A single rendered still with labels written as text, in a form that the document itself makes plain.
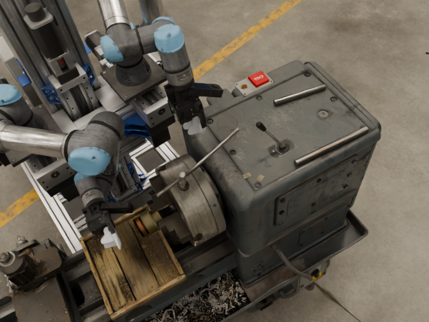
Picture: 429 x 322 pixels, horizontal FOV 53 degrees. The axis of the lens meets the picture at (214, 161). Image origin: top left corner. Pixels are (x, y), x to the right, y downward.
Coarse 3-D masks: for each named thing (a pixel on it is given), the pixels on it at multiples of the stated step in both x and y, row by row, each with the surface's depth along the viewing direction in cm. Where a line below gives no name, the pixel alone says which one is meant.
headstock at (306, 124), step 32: (288, 64) 167; (256, 96) 158; (320, 96) 156; (352, 96) 155; (224, 128) 151; (256, 128) 150; (288, 128) 148; (320, 128) 147; (352, 128) 146; (224, 160) 143; (256, 160) 142; (288, 160) 141; (320, 160) 140; (352, 160) 150; (224, 192) 142; (256, 192) 135; (288, 192) 144; (320, 192) 156; (256, 224) 146; (288, 224) 166
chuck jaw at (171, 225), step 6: (168, 216) 150; (174, 216) 150; (180, 216) 149; (162, 222) 149; (168, 222) 148; (174, 222) 148; (180, 222) 148; (162, 228) 148; (168, 228) 147; (174, 228) 147; (180, 228) 146; (186, 228) 146; (174, 234) 149; (180, 234) 145; (186, 234) 144; (198, 234) 145; (180, 240) 146; (186, 240) 146; (198, 240) 147
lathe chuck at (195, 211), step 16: (176, 160) 150; (176, 176) 143; (192, 176) 142; (176, 192) 140; (192, 192) 140; (192, 208) 140; (208, 208) 141; (192, 224) 141; (208, 224) 143; (192, 240) 150
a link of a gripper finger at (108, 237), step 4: (104, 228) 149; (108, 228) 150; (104, 232) 149; (108, 232) 148; (104, 236) 148; (108, 236) 148; (112, 236) 147; (116, 236) 147; (104, 240) 147; (108, 240) 147; (112, 240) 147; (116, 240) 146; (116, 244) 146; (120, 244) 147; (120, 248) 146
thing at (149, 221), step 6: (156, 210) 151; (144, 216) 149; (150, 216) 148; (156, 216) 150; (138, 222) 148; (144, 222) 148; (150, 222) 148; (156, 222) 150; (138, 228) 148; (144, 228) 148; (150, 228) 148; (156, 228) 150; (144, 234) 149
